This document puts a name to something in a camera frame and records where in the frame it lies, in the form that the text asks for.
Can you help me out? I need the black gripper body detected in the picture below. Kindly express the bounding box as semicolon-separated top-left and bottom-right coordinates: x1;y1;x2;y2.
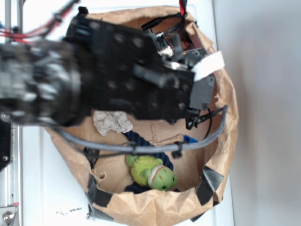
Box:
66;16;215;125

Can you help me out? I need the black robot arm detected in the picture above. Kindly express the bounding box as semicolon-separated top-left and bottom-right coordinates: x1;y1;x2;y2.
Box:
0;18;215;129

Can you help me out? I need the crumpled white paper ball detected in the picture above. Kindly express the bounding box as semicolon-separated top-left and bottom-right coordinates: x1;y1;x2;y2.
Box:
93;110;133;136

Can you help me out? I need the green plush turtle toy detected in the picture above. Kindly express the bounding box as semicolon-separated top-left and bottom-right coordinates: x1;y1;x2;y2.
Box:
126;154;178;191

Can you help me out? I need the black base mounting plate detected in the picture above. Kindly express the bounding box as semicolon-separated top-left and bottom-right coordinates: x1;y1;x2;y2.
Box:
0;121;12;171

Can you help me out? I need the brown paper bag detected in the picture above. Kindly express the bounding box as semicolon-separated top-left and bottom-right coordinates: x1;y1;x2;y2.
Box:
46;6;239;226

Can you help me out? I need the grey sleeved cable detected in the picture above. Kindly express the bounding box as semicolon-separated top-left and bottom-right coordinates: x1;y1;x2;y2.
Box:
54;105;229;153

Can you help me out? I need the dark blue rope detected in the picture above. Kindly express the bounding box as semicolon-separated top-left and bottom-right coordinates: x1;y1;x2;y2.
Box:
123;130;182;195

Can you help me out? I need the aluminium frame rail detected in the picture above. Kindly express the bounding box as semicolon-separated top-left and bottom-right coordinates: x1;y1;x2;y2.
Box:
0;0;24;226

